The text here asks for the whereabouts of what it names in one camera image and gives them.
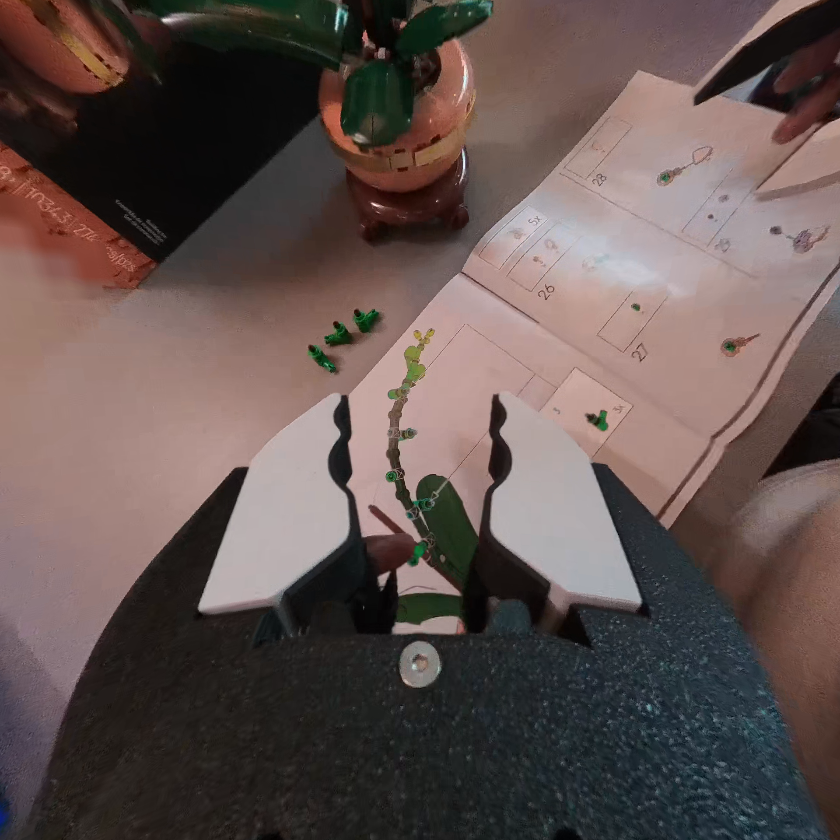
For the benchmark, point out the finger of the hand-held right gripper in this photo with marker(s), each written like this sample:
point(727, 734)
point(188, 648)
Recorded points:
point(814, 167)
point(754, 59)

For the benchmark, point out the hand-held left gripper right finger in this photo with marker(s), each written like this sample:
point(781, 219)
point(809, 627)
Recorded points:
point(558, 518)

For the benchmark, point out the small green brick connector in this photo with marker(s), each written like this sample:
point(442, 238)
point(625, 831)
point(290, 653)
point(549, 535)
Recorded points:
point(322, 358)
point(366, 319)
point(338, 334)

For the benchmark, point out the instruction booklet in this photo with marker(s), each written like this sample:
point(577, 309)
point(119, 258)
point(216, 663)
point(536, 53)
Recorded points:
point(623, 275)

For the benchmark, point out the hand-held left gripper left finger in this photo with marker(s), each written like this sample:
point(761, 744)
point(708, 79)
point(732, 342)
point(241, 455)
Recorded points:
point(282, 512)

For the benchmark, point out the black product box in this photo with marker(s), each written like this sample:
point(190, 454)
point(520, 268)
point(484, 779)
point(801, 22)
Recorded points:
point(164, 151)

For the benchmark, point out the person's left hand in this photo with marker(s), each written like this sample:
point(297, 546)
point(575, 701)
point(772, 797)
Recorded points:
point(390, 552)

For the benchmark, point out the person's right hand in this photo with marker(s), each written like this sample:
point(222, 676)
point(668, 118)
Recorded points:
point(817, 85)

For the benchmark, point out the brick-built potted plant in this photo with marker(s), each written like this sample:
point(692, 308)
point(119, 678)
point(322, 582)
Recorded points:
point(394, 124)

